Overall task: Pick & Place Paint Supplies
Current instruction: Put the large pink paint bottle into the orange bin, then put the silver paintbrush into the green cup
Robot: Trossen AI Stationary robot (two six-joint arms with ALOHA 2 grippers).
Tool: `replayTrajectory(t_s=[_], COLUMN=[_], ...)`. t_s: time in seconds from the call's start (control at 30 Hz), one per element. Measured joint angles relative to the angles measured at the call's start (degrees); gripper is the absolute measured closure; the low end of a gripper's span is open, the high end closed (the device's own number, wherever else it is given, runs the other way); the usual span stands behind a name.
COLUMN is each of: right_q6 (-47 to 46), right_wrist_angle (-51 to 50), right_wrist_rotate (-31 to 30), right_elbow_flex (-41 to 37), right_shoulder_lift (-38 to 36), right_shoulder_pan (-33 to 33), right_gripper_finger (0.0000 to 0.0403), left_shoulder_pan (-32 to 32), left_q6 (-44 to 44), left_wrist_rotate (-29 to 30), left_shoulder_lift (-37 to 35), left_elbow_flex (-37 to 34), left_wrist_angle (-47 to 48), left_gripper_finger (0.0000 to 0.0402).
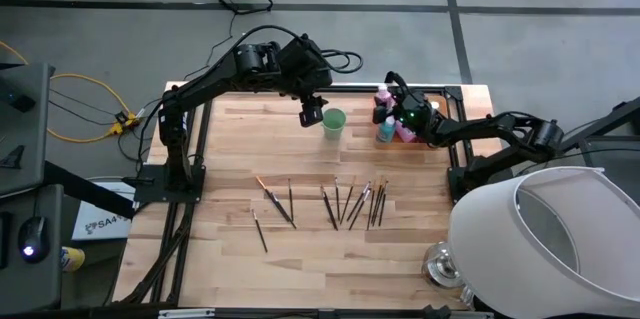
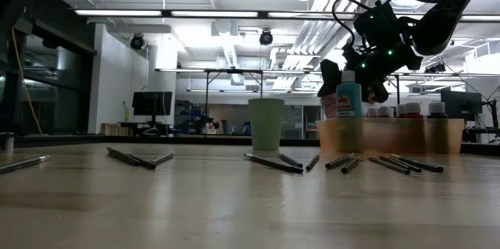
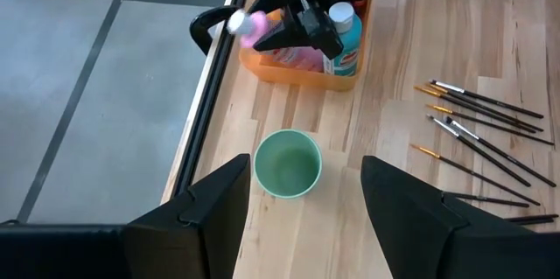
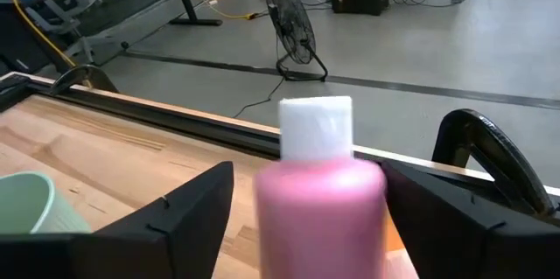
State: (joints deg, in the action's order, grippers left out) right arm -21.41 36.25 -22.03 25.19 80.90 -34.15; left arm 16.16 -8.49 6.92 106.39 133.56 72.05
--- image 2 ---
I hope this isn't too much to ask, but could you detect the brown wooden box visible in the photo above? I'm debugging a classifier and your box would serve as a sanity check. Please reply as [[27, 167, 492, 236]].
[[99, 122, 135, 137]]

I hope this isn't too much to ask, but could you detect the small white cylinder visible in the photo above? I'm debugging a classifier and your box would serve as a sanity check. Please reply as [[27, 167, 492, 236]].
[[4, 131, 16, 155]]

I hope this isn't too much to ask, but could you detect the tall teal paint bottle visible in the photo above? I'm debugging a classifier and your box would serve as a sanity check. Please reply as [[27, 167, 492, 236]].
[[335, 69, 363, 152]]

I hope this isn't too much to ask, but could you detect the black ceiling spotlight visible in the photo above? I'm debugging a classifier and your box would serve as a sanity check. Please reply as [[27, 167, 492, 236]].
[[130, 33, 146, 51], [259, 28, 274, 46]]

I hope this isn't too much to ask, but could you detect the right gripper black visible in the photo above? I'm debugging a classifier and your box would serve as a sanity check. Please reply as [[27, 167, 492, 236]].
[[316, 43, 424, 105]]

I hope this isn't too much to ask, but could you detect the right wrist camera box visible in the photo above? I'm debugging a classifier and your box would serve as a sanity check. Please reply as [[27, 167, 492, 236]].
[[352, 1, 409, 47]]

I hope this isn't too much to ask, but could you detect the black table frame rail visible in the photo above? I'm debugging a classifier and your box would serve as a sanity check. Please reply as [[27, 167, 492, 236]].
[[0, 133, 500, 157]]

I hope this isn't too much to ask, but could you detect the black overhead light bar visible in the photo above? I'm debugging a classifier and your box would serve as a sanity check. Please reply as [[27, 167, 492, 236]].
[[73, 8, 500, 23]]

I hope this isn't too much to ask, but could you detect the blue-handled paintbrush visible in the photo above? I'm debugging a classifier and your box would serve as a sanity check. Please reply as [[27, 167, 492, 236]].
[[150, 151, 177, 165]]

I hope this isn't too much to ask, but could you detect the red-brown paint bottle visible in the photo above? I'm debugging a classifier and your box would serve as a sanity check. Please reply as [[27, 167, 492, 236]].
[[405, 101, 423, 119]]

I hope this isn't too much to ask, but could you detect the tall pink paint bottle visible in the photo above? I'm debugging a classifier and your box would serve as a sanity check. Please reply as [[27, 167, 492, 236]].
[[320, 91, 339, 121]]

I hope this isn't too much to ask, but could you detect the black metal frame stand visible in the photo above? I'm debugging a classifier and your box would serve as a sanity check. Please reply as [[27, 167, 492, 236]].
[[204, 68, 264, 117]]

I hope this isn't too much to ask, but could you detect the orange translucent plastic bin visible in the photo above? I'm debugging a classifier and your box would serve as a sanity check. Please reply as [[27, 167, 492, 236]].
[[317, 117, 466, 155]]

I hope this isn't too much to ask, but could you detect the yellow power cable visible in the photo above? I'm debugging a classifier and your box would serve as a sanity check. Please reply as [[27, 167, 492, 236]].
[[12, 28, 44, 136]]

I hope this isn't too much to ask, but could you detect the light green plastic cup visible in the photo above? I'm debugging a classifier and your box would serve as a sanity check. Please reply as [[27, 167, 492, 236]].
[[248, 98, 286, 152]]

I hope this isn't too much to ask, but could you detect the shelf with blue bins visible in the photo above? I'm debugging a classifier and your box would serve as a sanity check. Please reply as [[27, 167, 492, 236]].
[[174, 99, 214, 136]]

